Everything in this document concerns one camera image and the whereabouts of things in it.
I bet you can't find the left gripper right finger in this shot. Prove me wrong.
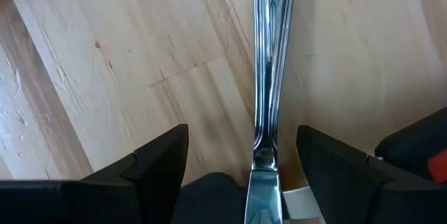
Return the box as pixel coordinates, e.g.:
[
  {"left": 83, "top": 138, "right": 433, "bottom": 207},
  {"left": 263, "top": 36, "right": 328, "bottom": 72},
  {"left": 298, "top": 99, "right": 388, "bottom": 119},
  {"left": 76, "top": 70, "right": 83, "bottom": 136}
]
[{"left": 295, "top": 124, "right": 447, "bottom": 224}]

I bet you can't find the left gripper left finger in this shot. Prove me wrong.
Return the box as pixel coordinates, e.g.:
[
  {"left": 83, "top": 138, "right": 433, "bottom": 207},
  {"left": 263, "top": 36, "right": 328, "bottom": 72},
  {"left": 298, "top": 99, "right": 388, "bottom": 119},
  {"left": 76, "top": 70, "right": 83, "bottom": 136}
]
[{"left": 0, "top": 124, "right": 190, "bottom": 224}]

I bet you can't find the silver table knife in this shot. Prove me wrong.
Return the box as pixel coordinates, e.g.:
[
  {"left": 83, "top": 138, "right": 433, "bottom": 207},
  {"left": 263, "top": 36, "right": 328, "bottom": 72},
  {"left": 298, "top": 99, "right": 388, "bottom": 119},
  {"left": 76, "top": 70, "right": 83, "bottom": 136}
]
[{"left": 243, "top": 0, "right": 298, "bottom": 224}]

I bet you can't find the black solid spatula red-black handle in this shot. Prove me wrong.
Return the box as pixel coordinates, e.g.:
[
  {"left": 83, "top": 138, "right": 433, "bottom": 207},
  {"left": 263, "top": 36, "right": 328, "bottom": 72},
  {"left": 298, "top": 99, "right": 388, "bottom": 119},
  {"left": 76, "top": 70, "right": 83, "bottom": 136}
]
[{"left": 170, "top": 107, "right": 447, "bottom": 224}]

